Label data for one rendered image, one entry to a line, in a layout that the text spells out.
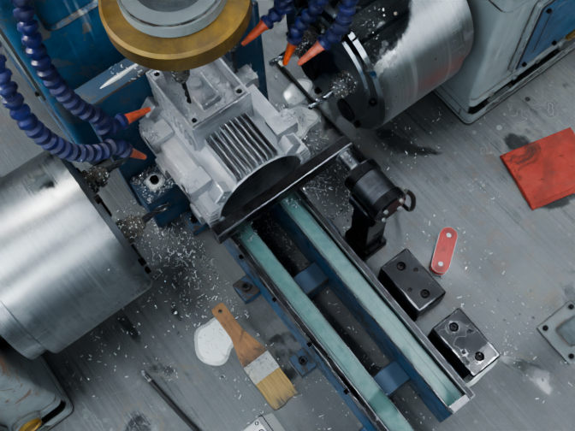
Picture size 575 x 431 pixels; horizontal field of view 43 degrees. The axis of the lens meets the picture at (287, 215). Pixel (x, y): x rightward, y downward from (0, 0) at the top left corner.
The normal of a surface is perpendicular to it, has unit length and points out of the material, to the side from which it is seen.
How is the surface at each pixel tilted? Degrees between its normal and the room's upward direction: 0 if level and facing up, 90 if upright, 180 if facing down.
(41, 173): 21
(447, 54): 69
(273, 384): 2
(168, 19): 0
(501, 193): 0
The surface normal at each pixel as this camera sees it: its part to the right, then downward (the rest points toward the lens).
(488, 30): -0.80, 0.57
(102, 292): 0.55, 0.54
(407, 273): -0.04, -0.38
